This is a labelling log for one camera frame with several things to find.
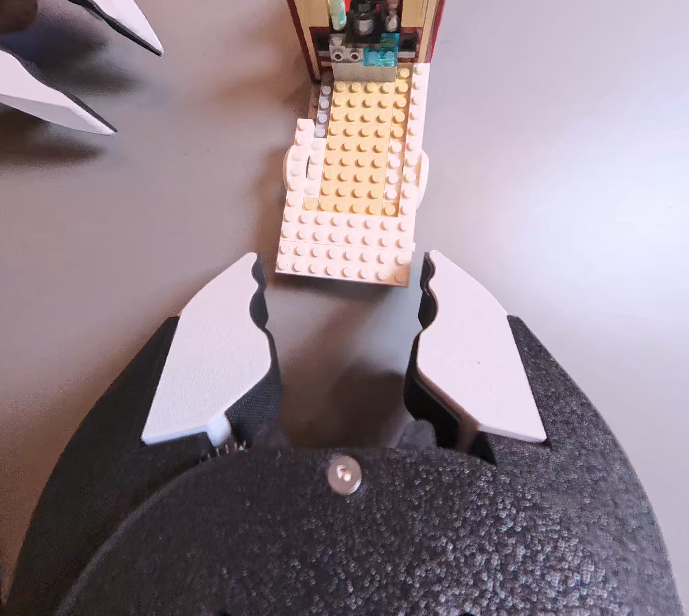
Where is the white long brick plate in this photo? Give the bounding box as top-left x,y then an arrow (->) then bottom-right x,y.
280,208 -> 418,246
275,241 -> 415,288

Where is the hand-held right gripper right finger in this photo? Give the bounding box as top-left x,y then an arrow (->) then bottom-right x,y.
404,251 -> 548,453

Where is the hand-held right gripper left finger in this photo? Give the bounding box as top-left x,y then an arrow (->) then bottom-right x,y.
141,251 -> 283,447

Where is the toy brick truck model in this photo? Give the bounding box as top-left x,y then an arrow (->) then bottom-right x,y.
275,0 -> 447,288

